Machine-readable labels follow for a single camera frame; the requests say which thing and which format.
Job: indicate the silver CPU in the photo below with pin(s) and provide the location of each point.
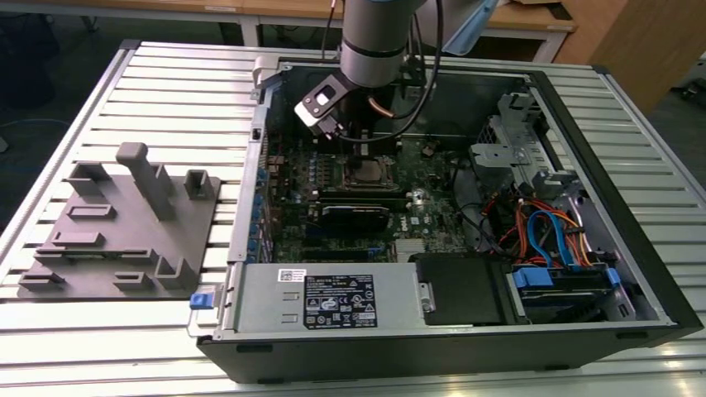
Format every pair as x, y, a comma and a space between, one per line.
373, 173

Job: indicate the CPU socket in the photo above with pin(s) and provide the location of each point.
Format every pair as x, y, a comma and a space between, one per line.
369, 187

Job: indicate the black RAM slot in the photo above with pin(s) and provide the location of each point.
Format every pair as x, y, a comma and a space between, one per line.
364, 194
364, 200
364, 191
364, 204

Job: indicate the black graphics card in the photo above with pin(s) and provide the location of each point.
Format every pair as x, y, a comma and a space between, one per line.
352, 219

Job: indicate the green motherboard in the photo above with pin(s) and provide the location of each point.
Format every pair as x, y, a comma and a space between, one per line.
435, 207

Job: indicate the small silver heatsink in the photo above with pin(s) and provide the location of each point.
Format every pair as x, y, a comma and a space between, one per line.
411, 245

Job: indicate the silver metal drive cage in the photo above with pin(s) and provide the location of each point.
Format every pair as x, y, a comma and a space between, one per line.
515, 136

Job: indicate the black drive bay box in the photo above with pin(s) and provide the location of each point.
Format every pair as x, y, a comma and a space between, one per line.
463, 289

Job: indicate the silver power supply unit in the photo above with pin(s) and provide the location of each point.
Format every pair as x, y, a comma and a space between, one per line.
258, 297

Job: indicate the wooden desk white legs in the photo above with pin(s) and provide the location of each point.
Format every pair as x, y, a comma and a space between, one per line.
523, 22
165, 5

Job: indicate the hard disk in blue carrier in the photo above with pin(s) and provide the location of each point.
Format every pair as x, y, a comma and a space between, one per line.
528, 279

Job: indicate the grey parts rack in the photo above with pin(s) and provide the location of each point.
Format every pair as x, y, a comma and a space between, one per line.
126, 215

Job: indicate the blue case latch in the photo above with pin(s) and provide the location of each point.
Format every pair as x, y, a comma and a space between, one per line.
198, 301

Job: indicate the brown wooden cabinet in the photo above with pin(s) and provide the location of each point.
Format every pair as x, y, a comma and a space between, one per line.
633, 41

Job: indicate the black open PC case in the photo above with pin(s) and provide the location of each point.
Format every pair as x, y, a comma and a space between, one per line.
496, 360

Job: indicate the dark wheeled equipment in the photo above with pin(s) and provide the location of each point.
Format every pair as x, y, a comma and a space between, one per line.
695, 89

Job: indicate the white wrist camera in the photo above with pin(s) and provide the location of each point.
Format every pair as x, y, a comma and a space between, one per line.
319, 99

